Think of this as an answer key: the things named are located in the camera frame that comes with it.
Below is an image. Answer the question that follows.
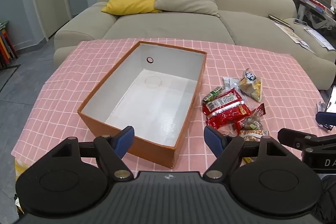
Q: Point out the dark book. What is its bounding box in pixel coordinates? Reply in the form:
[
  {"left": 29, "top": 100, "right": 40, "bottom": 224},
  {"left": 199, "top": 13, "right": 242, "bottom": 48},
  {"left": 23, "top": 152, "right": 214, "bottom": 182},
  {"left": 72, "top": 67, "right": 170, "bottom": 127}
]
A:
[{"left": 268, "top": 14, "right": 294, "bottom": 28}]

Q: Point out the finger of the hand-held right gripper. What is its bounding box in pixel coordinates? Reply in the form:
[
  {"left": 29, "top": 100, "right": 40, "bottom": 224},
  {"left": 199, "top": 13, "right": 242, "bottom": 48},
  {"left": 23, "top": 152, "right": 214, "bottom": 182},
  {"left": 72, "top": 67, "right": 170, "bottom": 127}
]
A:
[
  {"left": 277, "top": 128, "right": 336, "bottom": 151},
  {"left": 316, "top": 112, "right": 336, "bottom": 130}
]

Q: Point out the stack of coloured stools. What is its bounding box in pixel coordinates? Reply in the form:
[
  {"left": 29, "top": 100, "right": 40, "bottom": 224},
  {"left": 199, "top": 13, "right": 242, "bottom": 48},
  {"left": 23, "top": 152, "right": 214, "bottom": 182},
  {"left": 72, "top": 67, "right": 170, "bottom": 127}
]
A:
[{"left": 0, "top": 21, "right": 18, "bottom": 69}]

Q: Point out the open magazine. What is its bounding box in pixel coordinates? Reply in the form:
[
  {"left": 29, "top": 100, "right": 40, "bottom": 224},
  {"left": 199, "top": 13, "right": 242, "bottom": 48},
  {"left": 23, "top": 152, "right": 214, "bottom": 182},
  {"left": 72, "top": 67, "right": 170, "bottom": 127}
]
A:
[{"left": 274, "top": 22, "right": 310, "bottom": 48}]

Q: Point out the clear bag of yellow chips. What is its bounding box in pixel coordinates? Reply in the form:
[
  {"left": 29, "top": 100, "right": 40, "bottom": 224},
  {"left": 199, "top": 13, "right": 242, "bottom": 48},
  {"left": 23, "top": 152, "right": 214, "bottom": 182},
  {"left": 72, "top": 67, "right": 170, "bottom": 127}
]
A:
[{"left": 238, "top": 68, "right": 263, "bottom": 102}]

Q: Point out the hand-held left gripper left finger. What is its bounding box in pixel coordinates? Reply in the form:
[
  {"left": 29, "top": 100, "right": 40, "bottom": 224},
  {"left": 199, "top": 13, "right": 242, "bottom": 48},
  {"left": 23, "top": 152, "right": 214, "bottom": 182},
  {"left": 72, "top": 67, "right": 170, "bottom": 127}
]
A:
[{"left": 50, "top": 126, "right": 135, "bottom": 181}]

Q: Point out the pink checked tablecloth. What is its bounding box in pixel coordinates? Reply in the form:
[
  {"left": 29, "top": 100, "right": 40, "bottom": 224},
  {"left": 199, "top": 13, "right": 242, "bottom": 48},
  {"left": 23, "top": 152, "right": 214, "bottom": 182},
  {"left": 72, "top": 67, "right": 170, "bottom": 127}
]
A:
[{"left": 11, "top": 38, "right": 328, "bottom": 180}]

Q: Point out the clear packet of dark snacks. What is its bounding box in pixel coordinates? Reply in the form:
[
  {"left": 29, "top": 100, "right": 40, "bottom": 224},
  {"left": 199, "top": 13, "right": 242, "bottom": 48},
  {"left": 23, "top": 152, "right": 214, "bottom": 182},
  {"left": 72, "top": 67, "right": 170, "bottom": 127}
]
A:
[{"left": 236, "top": 110, "right": 263, "bottom": 132}]

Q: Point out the green snack packet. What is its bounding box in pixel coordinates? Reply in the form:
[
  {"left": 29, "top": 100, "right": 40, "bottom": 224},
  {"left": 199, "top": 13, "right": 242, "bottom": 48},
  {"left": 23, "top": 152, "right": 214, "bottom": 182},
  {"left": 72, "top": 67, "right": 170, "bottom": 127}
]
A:
[{"left": 202, "top": 86, "right": 223, "bottom": 103}]

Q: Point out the orange cardboard box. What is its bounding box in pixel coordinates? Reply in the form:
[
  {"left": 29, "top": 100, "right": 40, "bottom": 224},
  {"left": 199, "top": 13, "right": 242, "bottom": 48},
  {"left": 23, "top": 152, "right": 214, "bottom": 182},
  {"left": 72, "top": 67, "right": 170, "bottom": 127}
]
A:
[{"left": 77, "top": 41, "right": 208, "bottom": 169}]

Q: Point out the yellow patterned cloth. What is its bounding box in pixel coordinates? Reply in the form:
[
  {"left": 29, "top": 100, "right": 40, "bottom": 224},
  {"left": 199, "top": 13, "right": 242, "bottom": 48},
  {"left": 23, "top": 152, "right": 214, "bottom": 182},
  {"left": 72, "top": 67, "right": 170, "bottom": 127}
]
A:
[{"left": 13, "top": 157, "right": 30, "bottom": 214}]

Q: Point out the large red snack packet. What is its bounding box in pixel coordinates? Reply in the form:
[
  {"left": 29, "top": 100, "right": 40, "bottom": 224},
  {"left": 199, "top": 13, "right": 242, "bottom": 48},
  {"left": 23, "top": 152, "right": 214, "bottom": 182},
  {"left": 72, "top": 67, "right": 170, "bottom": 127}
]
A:
[{"left": 202, "top": 88, "right": 252, "bottom": 127}]

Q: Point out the white paper booklet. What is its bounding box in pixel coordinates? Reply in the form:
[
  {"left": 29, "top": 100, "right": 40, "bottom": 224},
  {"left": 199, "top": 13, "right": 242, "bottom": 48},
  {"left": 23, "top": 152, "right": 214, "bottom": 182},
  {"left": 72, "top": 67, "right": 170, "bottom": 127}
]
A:
[{"left": 304, "top": 27, "right": 336, "bottom": 51}]

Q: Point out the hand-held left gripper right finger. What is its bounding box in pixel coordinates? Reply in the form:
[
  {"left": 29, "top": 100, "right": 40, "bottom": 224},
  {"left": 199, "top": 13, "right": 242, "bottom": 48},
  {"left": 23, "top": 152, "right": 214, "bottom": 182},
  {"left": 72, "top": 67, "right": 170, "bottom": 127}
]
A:
[{"left": 203, "top": 125, "right": 288, "bottom": 181}]

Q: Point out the orange peanut packet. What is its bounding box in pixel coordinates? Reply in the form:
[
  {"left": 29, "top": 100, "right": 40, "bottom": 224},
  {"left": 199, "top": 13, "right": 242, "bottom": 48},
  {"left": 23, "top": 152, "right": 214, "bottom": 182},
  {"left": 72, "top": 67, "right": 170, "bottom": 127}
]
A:
[{"left": 238, "top": 129, "right": 269, "bottom": 142}]

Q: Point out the beige sofa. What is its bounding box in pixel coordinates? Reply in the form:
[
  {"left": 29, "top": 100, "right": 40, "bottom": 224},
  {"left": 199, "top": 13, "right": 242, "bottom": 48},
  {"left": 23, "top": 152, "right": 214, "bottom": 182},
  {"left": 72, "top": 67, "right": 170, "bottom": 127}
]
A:
[{"left": 53, "top": 0, "right": 336, "bottom": 90}]

